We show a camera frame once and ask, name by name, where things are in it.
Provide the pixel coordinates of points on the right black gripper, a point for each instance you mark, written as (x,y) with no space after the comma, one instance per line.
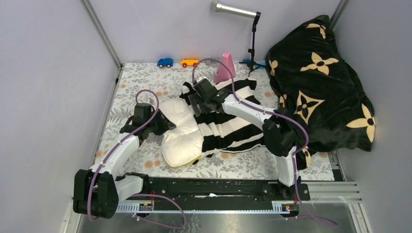
(196,100)

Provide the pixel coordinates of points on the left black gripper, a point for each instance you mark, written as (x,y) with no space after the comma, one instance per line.
(165,124)

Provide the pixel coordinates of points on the white yellow pillow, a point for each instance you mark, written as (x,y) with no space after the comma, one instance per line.
(181,145)

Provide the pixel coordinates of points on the pink metronome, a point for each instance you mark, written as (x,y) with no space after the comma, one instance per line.
(226,69)

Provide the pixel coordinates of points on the black white striped pillow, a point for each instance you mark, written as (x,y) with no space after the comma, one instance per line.
(223,132)

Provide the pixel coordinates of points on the silver flashlight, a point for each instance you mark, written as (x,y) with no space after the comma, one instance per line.
(217,6)

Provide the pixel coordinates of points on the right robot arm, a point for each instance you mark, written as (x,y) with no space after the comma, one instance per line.
(279,131)

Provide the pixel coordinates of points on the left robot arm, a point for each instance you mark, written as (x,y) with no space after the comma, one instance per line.
(99,189)

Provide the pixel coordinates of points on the orange toy car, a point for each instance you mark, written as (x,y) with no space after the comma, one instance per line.
(189,62)

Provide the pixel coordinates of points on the floral patterned table cloth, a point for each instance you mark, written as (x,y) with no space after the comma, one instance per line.
(146,82)

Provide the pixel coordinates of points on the blue toy car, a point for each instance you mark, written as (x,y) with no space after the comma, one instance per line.
(165,62)

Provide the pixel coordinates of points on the black floral patterned blanket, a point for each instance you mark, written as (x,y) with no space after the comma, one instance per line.
(321,90)

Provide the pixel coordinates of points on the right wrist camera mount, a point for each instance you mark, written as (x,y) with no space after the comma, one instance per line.
(200,79)

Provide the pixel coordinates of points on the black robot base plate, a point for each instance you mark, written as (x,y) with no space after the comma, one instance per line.
(204,196)

